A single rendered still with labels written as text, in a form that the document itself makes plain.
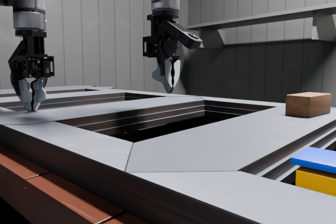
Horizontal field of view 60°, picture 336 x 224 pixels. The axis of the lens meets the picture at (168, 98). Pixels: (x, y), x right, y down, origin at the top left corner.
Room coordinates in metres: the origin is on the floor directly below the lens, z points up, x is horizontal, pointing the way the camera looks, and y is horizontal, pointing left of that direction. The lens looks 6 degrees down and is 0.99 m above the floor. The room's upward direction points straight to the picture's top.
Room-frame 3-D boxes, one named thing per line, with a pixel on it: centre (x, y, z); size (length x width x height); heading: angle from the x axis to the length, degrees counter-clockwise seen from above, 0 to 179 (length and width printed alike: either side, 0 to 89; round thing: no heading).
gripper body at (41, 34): (0.75, 0.35, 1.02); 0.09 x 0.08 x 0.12; 47
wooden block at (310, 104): (0.72, -0.35, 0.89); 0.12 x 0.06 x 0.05; 130
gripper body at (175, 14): (0.79, 0.01, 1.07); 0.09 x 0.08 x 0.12; 47
